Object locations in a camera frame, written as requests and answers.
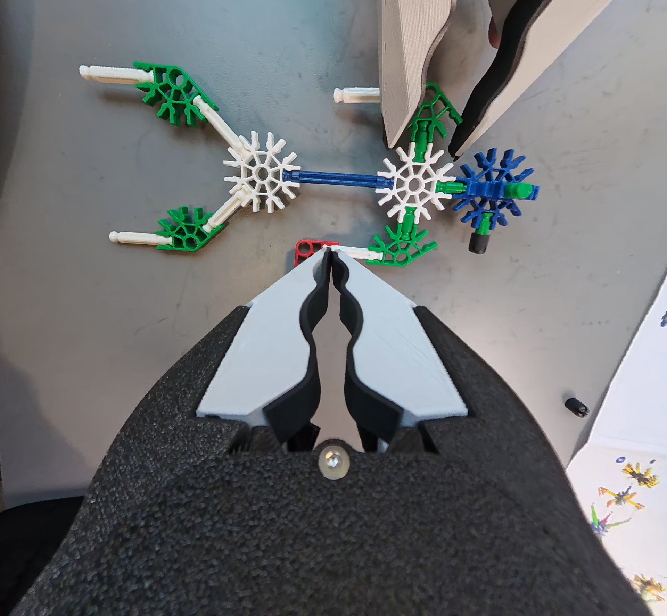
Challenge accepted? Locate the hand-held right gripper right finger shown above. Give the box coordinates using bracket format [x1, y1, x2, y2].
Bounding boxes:
[331, 250, 470, 452]

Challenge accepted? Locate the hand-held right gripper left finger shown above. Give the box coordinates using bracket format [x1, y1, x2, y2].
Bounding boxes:
[197, 249, 334, 446]

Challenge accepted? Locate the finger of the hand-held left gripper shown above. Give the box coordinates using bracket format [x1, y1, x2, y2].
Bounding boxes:
[376, 0, 466, 150]
[448, 0, 643, 160]

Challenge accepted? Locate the red toy connector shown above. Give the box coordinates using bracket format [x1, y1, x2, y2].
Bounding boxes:
[295, 239, 340, 269]

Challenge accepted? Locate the construction toy figure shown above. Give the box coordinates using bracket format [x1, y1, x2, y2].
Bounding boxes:
[79, 61, 541, 269]

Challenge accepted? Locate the grey desk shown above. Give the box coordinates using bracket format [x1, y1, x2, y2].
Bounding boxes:
[0, 0, 667, 616]

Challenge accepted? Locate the folded instruction sheet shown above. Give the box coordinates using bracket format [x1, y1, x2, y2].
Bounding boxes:
[565, 269, 667, 616]

